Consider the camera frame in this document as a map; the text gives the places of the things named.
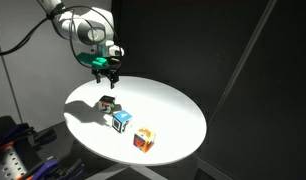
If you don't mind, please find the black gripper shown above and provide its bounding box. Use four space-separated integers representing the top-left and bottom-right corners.
91 56 123 90

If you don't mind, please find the black green checkered plush cube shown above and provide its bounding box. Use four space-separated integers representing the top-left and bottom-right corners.
97 94 117 115

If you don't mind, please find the blue white plush cube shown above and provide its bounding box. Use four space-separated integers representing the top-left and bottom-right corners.
111 109 134 134

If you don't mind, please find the orange purple plush cube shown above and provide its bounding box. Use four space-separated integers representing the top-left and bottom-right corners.
132 126 157 154

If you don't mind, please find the black spring clamp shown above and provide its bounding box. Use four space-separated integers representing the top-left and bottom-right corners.
29 129 58 148
56 158 86 180

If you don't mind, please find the purple clamp with orange tip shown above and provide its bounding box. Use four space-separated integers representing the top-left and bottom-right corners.
0 122 37 151

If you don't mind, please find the purple spring clamp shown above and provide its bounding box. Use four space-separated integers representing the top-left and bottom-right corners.
16 156 61 180

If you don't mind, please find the perforated metal plate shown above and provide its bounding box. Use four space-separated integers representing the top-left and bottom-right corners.
0 139 29 180

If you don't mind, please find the teal green camera mount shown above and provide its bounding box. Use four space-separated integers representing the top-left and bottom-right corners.
76 51 109 70

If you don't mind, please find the white table pedestal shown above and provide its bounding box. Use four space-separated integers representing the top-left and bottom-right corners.
92 163 168 180

